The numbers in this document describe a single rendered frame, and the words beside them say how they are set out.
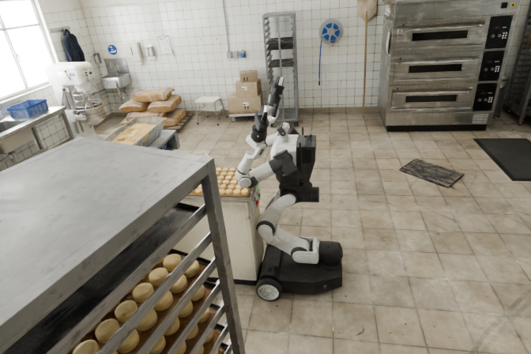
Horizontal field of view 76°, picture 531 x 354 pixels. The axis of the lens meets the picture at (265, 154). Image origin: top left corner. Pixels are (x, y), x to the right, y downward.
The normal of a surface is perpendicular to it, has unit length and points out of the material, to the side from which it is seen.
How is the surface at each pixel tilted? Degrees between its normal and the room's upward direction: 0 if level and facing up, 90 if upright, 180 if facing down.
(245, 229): 90
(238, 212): 90
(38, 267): 0
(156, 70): 90
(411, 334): 0
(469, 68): 90
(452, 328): 0
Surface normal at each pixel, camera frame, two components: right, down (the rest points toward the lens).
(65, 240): -0.07, -0.90
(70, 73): -0.31, 0.44
